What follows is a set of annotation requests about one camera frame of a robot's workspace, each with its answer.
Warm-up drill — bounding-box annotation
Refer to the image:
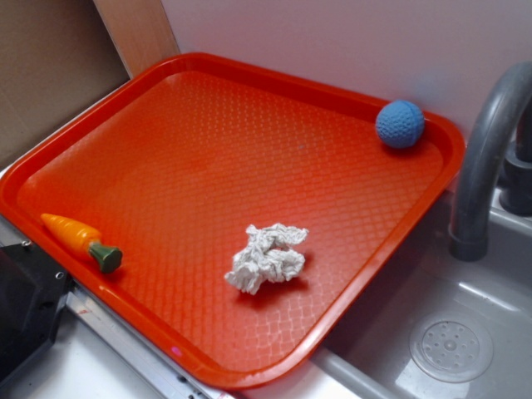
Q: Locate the orange plastic tray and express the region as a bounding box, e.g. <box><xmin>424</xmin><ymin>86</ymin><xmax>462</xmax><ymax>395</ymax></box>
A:
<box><xmin>1</xmin><ymin>54</ymin><xmax>465</xmax><ymax>391</ymax></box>

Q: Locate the brown cardboard panel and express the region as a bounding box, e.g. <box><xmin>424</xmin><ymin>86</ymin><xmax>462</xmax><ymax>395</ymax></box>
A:
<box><xmin>1</xmin><ymin>1</ymin><xmax>129</xmax><ymax>167</ymax></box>

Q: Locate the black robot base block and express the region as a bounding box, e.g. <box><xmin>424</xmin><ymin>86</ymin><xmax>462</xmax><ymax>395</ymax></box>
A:
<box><xmin>1</xmin><ymin>240</ymin><xmax>71</xmax><ymax>387</ymax></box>

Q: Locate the grey plastic sink basin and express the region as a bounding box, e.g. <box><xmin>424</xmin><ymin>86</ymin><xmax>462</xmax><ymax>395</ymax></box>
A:
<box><xmin>313</xmin><ymin>195</ymin><xmax>531</xmax><ymax>398</ymax></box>

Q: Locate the crumpled white paper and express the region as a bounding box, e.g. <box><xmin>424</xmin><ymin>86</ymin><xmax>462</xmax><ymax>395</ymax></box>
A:
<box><xmin>224</xmin><ymin>223</ymin><xmax>309</xmax><ymax>295</ymax></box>

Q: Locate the orange toy carrot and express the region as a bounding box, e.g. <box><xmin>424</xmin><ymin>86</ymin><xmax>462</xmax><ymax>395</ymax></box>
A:
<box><xmin>41</xmin><ymin>214</ymin><xmax>123</xmax><ymax>273</ymax></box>

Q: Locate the grey curved faucet spout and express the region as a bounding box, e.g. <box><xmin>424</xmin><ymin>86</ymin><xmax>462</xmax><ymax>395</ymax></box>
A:
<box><xmin>449</xmin><ymin>61</ymin><xmax>531</xmax><ymax>261</ymax></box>

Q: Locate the blue textured ball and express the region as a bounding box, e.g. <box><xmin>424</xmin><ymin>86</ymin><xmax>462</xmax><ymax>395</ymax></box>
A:
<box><xmin>375</xmin><ymin>100</ymin><xmax>425</xmax><ymax>149</ymax></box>

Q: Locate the light wooden board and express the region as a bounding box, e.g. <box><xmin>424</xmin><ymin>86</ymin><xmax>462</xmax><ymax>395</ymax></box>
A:
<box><xmin>94</xmin><ymin>0</ymin><xmax>180</xmax><ymax>78</ymax></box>

